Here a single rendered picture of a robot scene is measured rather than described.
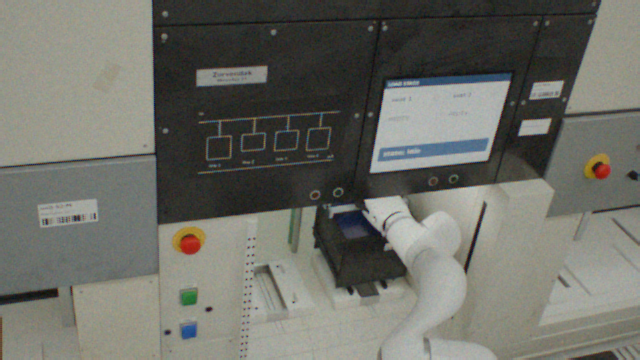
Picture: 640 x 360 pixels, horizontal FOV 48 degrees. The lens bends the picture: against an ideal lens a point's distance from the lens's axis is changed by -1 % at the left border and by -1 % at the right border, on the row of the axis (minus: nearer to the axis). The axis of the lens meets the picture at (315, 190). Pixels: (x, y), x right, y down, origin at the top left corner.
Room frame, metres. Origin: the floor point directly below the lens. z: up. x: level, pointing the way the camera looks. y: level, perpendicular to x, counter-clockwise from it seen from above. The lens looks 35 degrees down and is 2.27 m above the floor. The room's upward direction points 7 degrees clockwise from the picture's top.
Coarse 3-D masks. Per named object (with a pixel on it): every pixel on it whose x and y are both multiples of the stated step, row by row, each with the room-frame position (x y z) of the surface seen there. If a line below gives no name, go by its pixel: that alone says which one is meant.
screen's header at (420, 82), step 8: (392, 80) 1.25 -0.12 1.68; (400, 80) 1.25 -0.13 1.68; (408, 80) 1.26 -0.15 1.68; (416, 80) 1.27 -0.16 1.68; (424, 80) 1.27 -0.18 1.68; (432, 80) 1.28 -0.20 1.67; (440, 80) 1.29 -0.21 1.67; (448, 80) 1.29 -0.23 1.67; (456, 80) 1.30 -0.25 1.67; (464, 80) 1.31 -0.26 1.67; (472, 80) 1.32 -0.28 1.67; (480, 80) 1.32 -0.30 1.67; (488, 80) 1.33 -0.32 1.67; (496, 80) 1.34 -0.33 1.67; (504, 80) 1.35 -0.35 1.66; (392, 88) 1.25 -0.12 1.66
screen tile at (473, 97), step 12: (456, 96) 1.31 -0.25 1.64; (468, 96) 1.32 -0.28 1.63; (480, 96) 1.33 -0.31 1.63; (456, 108) 1.31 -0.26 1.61; (492, 108) 1.34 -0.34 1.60; (444, 120) 1.30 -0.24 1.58; (456, 120) 1.31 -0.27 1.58; (468, 120) 1.32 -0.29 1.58; (480, 120) 1.33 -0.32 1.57; (492, 120) 1.35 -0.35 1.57; (444, 132) 1.30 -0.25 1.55; (456, 132) 1.31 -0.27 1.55; (468, 132) 1.33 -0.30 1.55; (480, 132) 1.34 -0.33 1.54
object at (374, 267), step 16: (320, 208) 1.62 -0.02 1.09; (336, 208) 1.55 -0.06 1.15; (352, 208) 1.56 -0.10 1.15; (320, 224) 1.61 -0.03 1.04; (336, 224) 1.51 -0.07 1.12; (320, 240) 1.59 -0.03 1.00; (336, 240) 1.50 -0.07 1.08; (352, 240) 1.46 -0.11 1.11; (368, 240) 1.48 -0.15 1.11; (384, 240) 1.50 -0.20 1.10; (336, 256) 1.49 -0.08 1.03; (352, 256) 1.47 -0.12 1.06; (368, 256) 1.49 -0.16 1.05; (384, 256) 1.51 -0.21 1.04; (336, 272) 1.47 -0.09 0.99; (352, 272) 1.48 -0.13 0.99; (368, 272) 1.50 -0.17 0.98; (384, 272) 1.52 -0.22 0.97; (400, 272) 1.54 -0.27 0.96; (384, 288) 1.53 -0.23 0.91
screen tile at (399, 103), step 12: (396, 96) 1.25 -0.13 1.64; (408, 96) 1.26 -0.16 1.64; (420, 96) 1.27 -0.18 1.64; (444, 96) 1.29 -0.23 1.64; (396, 108) 1.25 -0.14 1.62; (408, 108) 1.26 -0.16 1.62; (420, 108) 1.28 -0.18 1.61; (432, 108) 1.29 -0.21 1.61; (432, 120) 1.29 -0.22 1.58; (384, 132) 1.25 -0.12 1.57; (396, 132) 1.26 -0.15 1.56; (408, 132) 1.27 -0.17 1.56; (420, 132) 1.28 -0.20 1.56; (432, 132) 1.29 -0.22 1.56
